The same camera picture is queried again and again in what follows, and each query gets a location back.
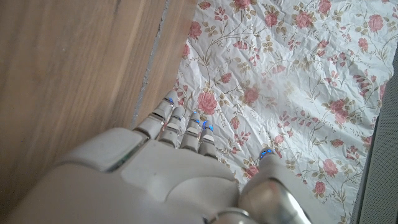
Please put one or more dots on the floral rose backdrop cloth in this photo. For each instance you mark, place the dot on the floral rose backdrop cloth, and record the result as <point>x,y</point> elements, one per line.
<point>280,77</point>

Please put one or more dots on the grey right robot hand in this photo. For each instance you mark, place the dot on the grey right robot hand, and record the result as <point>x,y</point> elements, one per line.
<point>161,174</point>

